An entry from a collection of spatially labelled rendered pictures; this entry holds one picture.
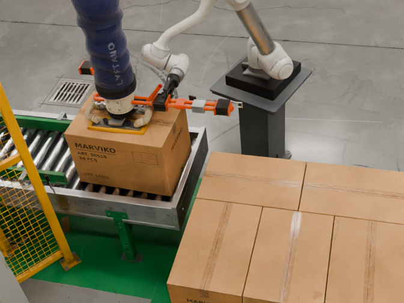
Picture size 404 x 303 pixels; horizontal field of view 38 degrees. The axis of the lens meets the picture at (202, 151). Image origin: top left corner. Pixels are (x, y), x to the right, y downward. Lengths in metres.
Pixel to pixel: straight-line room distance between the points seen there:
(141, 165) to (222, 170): 0.53
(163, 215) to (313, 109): 1.89
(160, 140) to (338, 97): 2.13
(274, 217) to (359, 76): 2.21
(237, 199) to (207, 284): 0.59
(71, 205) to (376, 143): 2.29
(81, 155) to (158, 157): 0.50
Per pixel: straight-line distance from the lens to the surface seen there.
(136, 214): 3.45
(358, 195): 3.41
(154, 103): 3.19
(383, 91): 5.02
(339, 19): 5.91
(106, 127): 3.31
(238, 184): 3.45
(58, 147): 3.94
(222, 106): 3.11
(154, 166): 3.27
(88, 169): 3.53
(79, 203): 3.56
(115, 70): 3.08
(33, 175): 3.36
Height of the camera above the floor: 3.07
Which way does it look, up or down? 43 degrees down
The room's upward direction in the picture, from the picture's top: 8 degrees counter-clockwise
